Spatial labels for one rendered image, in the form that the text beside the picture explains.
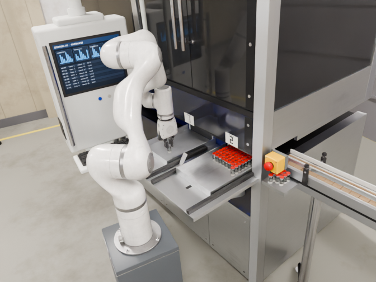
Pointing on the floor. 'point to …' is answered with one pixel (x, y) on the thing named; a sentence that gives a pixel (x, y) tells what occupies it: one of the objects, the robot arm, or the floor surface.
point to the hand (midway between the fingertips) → (168, 143)
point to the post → (262, 127)
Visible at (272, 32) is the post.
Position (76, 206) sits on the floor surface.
